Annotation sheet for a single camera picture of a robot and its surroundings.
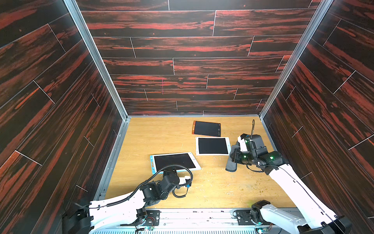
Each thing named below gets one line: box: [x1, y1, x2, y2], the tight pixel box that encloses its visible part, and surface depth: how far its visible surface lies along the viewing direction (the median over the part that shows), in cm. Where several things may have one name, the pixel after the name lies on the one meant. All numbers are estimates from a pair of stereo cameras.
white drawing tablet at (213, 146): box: [195, 136, 232, 156], surface depth 106 cm
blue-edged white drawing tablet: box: [149, 152, 202, 175], surface depth 91 cm
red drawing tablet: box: [191, 120, 222, 137], surface depth 115 cm
